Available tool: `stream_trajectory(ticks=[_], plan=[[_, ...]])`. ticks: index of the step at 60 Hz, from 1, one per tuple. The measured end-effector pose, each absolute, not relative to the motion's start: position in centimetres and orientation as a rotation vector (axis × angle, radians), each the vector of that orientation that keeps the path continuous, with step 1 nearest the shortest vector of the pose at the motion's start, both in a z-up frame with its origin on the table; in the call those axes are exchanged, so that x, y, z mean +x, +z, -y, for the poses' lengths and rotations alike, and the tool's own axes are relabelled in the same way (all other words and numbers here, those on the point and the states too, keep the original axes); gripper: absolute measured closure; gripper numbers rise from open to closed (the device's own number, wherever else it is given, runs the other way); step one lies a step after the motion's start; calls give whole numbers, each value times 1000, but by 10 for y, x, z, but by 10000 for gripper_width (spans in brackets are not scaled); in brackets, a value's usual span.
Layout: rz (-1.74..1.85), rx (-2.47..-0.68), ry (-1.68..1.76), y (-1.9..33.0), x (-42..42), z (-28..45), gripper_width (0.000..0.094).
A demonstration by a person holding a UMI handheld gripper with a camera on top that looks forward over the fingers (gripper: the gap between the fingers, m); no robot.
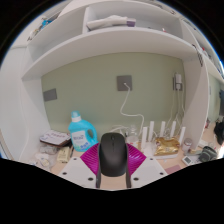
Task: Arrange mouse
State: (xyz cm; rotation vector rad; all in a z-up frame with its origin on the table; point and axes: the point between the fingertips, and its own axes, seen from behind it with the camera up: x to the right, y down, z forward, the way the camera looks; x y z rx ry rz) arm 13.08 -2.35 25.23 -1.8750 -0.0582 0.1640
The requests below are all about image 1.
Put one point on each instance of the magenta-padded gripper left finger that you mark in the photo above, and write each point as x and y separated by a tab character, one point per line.
75	170

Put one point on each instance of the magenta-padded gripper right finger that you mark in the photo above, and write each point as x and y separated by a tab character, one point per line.
150	170

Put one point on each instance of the black computer mouse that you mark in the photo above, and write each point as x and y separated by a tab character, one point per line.
113	155

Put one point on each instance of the small yellow box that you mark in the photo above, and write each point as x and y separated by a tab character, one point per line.
63	155

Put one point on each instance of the gold foil bag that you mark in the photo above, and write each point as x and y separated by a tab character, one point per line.
166	146

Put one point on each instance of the clear plastic bag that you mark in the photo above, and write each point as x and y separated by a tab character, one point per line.
43	160

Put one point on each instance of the silver foil packet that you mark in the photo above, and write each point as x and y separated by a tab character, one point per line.
49	148

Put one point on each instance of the clear bottle with white label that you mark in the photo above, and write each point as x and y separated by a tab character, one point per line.
132	138

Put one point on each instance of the blue detergent bottle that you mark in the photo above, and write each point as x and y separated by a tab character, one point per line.
80	133

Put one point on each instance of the stack of printed booklets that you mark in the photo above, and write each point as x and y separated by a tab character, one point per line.
55	137

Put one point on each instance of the white router with antennas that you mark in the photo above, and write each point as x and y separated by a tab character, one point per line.
151	130

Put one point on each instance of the white remote control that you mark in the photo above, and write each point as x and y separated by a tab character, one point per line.
189	160

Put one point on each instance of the small jar with silver lid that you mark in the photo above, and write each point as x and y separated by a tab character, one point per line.
187	146

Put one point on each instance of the white shelf unit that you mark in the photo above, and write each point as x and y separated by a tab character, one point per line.
116	36

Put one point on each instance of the grey blank wall plate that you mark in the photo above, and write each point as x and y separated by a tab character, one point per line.
50	94

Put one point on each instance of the grey wall socket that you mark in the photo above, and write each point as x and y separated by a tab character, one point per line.
124	82

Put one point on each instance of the white wall charger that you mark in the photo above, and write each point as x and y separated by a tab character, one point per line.
178	80

